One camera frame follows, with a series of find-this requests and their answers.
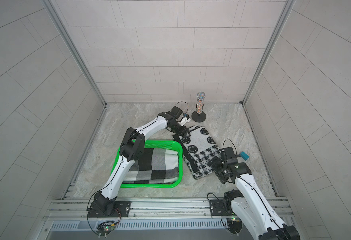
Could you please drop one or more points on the left small circuit board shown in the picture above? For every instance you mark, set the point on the left small circuit board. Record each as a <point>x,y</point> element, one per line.
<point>105,228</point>

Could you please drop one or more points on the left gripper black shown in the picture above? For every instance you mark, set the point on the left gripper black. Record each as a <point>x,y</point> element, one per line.
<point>183,133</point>

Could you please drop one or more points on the green plastic basket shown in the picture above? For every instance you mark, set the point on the green plastic basket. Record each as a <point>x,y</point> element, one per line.
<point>169,145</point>

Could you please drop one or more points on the aluminium front rail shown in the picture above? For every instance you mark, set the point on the aluminium front rail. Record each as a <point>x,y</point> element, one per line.
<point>141,208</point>

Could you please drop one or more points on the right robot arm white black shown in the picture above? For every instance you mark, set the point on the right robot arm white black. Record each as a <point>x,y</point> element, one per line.
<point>249,204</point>

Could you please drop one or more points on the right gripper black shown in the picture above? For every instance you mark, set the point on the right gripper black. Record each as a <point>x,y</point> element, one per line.
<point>214,161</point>

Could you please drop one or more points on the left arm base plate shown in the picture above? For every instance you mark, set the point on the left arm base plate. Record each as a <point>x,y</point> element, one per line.
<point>120,208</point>

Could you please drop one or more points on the glass tube on black stand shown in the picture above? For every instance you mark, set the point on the glass tube on black stand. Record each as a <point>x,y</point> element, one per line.
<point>199,115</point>

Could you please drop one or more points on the grey black checkered scarf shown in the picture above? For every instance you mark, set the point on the grey black checkered scarf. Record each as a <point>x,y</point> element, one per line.
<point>156,166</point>

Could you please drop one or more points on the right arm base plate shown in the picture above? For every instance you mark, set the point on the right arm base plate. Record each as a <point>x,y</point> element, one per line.
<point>220,208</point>

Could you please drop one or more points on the black white houndstooth scarf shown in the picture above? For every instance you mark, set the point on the black white houndstooth scarf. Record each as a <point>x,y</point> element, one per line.
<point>198,149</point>

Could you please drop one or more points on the small circuit board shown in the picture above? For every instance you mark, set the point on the small circuit board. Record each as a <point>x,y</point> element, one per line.
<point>234,226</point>
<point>105,228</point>

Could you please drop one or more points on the teal small block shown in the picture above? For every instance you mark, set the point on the teal small block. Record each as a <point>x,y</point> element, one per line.
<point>244,156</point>

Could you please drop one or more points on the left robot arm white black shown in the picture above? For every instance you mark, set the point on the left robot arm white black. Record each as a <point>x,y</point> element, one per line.
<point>131,150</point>

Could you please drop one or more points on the right small circuit board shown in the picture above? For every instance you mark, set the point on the right small circuit board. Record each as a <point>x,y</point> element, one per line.
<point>234,226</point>

